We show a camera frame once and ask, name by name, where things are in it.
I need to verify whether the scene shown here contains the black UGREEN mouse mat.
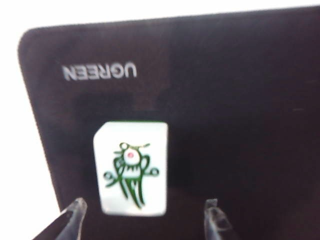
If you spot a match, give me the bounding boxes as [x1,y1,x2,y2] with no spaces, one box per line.
[16,4,320,240]

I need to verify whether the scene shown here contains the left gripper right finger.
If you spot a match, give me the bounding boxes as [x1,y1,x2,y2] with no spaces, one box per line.
[203,198,234,240]

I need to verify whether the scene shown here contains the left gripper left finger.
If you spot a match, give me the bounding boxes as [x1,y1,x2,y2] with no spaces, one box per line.
[32,197,88,240]

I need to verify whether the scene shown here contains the bird mahjong tile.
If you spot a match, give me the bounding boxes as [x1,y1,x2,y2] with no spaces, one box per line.
[93,121,169,217]

